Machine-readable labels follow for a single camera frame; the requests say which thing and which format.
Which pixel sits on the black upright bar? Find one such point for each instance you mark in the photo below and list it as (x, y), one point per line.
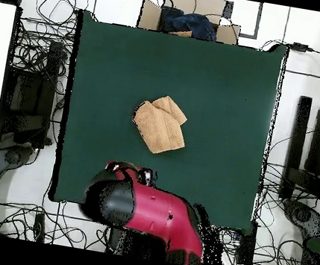
(298, 131)

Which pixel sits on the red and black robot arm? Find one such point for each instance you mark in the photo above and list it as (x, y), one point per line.
(161, 214)

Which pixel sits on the black power adapter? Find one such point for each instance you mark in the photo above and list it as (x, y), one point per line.
(299, 47)

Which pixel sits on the brown cardboard box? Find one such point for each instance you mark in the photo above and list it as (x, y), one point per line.
(149, 15)

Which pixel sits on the black power strip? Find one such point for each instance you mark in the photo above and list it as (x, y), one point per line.
(39, 227)

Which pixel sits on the dark blue garment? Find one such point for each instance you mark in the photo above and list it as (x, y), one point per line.
(193, 24)

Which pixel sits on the tan terry towel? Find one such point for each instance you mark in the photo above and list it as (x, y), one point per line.
(161, 126)

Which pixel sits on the grey metal frame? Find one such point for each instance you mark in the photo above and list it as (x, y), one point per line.
(258, 18)

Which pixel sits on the dark green table cloth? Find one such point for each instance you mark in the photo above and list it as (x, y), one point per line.
(113, 70)

